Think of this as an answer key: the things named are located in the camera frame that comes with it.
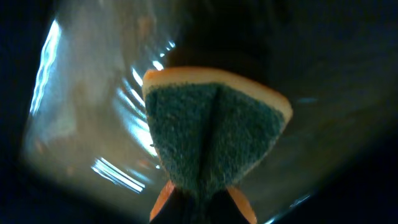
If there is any black rectangular tray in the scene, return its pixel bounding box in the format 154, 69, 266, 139
1, 0, 397, 223

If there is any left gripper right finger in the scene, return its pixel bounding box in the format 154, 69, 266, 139
210, 190, 249, 224

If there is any orange green scrub sponge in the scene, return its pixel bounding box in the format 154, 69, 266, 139
142, 67, 293, 223

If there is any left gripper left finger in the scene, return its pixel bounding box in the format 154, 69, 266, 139
149, 189, 190, 224

